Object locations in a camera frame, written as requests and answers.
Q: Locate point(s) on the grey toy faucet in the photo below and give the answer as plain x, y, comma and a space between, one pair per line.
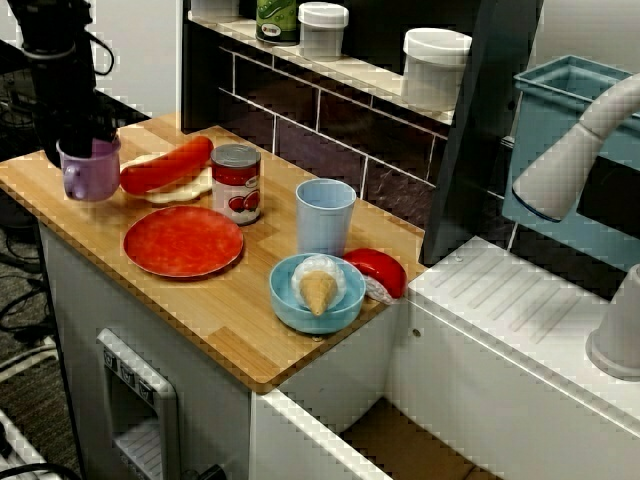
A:
550, 170

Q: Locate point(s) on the red round plate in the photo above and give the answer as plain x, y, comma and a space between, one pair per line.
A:
182, 242

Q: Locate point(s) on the black side panel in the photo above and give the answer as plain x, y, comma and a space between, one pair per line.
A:
186, 75

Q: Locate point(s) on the red toy sausage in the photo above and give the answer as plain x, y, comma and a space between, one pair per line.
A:
165, 165

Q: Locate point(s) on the light blue plastic tumbler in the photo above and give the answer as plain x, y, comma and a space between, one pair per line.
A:
325, 220

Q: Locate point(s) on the green labelled can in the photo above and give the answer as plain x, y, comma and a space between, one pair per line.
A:
277, 20

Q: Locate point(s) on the tomato print tin can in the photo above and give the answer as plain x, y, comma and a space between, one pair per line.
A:
237, 185

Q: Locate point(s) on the grey ice dispenser panel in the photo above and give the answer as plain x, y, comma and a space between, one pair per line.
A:
165, 400

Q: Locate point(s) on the large white lidded jar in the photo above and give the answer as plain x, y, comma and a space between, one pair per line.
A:
435, 70

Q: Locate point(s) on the white kitchen cabinet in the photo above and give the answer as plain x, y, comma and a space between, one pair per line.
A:
85, 300

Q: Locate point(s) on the toy ice cream cone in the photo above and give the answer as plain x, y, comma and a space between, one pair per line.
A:
317, 290

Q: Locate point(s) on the white toy sink unit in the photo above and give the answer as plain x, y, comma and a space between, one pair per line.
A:
500, 310

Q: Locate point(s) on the light blue bowl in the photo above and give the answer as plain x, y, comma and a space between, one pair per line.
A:
285, 305

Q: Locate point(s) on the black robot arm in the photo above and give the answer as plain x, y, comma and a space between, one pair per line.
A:
50, 25

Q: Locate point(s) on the purple plastic mug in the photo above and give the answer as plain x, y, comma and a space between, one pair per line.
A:
95, 175

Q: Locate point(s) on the small white lidded jar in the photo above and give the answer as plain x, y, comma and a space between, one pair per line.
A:
322, 35

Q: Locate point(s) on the dark vertical post panel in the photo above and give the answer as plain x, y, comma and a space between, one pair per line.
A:
475, 150

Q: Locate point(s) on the black computer tower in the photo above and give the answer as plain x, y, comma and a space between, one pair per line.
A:
15, 110

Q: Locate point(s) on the teal plastic bin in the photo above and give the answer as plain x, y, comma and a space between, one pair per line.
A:
545, 100

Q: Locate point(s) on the red and white toy sushi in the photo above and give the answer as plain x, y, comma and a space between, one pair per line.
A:
380, 267

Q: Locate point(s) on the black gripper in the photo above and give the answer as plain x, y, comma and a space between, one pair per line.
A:
65, 95

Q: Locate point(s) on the dark tiled backsplash with shelf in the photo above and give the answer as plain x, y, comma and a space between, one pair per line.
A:
325, 125

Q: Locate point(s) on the aluminium frame rail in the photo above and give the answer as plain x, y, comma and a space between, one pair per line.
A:
15, 450

